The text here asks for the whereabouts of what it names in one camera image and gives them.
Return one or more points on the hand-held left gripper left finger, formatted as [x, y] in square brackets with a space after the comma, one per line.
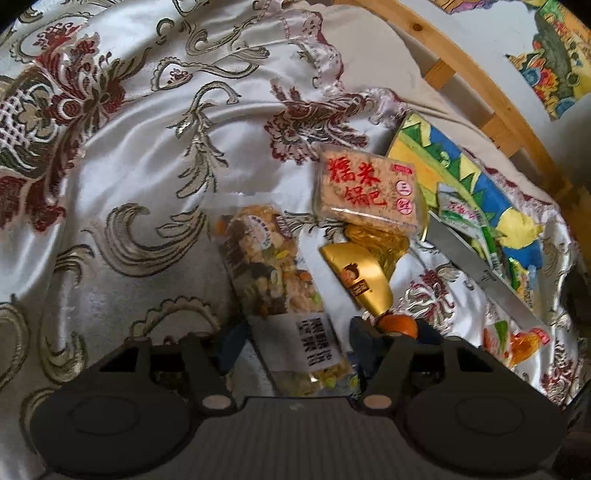
[231, 344]

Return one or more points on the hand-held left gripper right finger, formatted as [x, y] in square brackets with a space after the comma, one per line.
[362, 337]

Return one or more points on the orange mandarin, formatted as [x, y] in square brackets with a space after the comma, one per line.
[398, 325]

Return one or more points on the gold foil snack packet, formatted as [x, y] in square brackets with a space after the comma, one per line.
[364, 277]

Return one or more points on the clear nut bar packet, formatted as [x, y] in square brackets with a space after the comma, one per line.
[268, 267]

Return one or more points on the gold foil wrapper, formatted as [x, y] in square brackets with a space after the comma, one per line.
[383, 242]

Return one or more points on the grey box with painted bottom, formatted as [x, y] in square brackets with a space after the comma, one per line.
[461, 254]

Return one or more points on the rice cracker packet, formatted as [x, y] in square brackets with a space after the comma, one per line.
[369, 184]

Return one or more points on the green sausage stick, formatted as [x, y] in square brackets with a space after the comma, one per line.
[491, 244]

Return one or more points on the orange-red spicy snack packet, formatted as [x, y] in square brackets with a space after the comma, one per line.
[521, 344]

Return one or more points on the white pickled vegetable packet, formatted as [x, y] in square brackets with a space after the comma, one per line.
[461, 210]

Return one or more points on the floral satin blanket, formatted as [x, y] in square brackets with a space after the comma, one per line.
[138, 184]

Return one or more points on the beige bed sheet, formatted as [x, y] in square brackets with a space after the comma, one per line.
[392, 60]

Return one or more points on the torn landscape drawing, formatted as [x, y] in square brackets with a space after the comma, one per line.
[554, 60]

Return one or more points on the starry swirl drawing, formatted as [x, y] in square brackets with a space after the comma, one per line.
[461, 5]

